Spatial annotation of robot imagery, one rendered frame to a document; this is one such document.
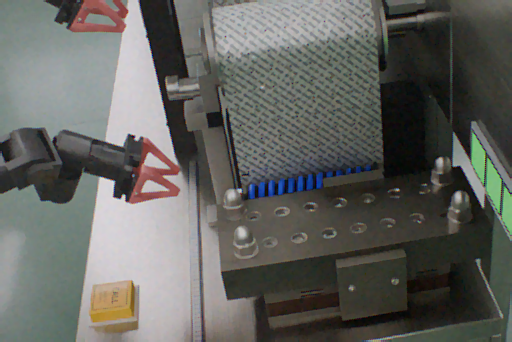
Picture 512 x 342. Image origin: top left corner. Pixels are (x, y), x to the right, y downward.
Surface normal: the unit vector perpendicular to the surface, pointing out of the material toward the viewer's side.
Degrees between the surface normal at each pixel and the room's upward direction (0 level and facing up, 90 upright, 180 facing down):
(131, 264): 0
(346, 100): 90
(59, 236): 0
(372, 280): 90
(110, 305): 0
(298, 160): 90
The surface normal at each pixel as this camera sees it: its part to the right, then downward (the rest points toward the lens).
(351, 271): 0.09, 0.57
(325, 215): -0.13, -0.81
